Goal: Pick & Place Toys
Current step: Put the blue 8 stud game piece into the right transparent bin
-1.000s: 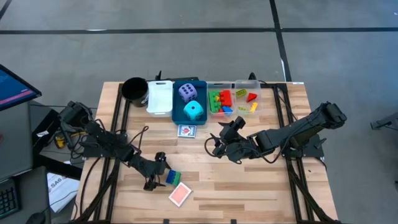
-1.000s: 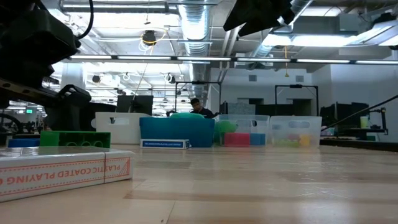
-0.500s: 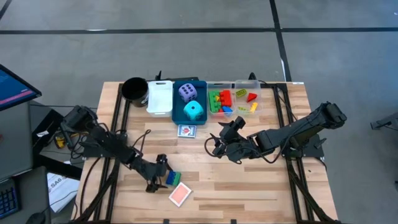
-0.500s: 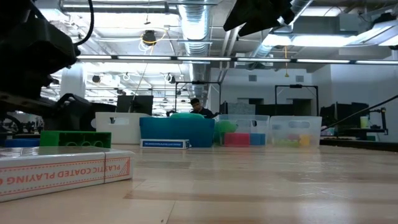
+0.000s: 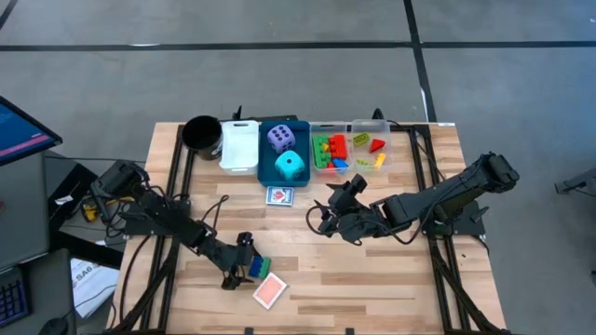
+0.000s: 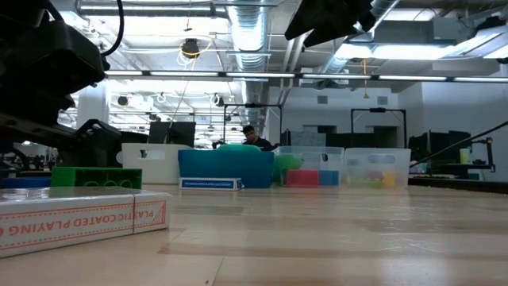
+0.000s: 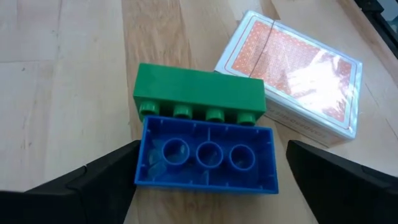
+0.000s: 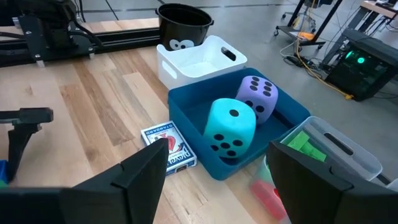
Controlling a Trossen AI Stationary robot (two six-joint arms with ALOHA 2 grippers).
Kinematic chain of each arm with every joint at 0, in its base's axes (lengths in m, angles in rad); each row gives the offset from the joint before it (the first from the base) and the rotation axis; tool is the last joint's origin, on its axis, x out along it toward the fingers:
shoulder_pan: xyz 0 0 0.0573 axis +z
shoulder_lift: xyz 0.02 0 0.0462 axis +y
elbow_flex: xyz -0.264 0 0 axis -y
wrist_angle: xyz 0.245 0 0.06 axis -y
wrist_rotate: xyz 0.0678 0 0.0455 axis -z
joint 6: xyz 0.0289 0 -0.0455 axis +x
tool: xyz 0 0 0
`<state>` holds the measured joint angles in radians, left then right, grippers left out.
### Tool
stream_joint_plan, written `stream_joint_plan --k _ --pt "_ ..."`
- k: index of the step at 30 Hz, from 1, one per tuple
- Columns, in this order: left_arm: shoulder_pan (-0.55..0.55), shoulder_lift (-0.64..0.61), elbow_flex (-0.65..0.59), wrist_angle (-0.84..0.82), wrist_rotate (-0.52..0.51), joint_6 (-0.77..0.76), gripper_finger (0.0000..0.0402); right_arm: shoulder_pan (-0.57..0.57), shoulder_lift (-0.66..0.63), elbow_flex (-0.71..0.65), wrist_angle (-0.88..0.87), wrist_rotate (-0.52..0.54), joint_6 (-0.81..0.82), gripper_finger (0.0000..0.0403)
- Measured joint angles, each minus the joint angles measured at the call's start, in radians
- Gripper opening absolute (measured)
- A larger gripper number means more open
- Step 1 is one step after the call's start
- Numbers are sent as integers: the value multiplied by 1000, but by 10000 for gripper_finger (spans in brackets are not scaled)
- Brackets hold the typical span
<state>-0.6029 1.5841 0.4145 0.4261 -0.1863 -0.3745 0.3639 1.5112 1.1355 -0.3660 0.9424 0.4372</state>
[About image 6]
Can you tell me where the black ceiling cable reel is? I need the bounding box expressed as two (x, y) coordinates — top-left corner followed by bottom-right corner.
(180, 37), (203, 60)

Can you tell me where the person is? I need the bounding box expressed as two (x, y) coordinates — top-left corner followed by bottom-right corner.
(241, 124), (275, 153)

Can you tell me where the small green duplo brick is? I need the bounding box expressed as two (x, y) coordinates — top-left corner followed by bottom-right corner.
(50, 166), (144, 190)

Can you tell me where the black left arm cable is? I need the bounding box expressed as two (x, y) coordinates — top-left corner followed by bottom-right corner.
(101, 0), (125, 57)

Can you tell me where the teal foam die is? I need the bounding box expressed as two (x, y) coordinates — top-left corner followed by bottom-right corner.
(217, 143), (263, 153)

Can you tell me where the long ceiling light strip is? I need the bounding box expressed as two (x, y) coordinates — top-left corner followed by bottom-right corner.
(103, 69), (508, 83)

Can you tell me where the orange white card box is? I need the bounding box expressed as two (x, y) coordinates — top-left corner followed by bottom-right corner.
(0, 186), (173, 259)

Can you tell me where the black office monitor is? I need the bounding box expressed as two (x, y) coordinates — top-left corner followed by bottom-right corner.
(148, 121), (197, 146)

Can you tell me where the large red soft brick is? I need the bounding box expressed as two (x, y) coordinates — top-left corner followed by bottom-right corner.
(285, 169), (320, 187)

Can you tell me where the silver ventilation duct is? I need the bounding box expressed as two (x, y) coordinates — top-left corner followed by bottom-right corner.
(225, 0), (275, 124)

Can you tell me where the blue playing card deck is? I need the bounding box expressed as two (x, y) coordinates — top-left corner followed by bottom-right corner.
(178, 176), (244, 192)

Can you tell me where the black taut cable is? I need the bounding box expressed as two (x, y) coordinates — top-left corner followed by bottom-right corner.
(410, 120), (508, 167)

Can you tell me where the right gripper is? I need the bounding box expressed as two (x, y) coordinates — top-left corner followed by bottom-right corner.
(284, 0), (377, 48)

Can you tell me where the black aluminium frame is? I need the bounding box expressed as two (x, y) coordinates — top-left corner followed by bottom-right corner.
(407, 176), (508, 195)

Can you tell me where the teal plastic bin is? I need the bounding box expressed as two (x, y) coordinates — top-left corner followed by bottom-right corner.
(177, 149), (276, 190)

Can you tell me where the black shelf stand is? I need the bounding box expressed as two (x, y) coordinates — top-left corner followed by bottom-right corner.
(470, 137), (497, 180)

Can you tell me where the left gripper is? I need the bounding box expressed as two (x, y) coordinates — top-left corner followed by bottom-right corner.
(0, 0), (122, 168)

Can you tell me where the clear plastic bin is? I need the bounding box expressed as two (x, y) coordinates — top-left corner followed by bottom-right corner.
(273, 145), (346, 188)
(343, 148), (412, 189)

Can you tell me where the white plastic bin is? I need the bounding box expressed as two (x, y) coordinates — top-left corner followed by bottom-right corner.
(121, 142), (194, 185)

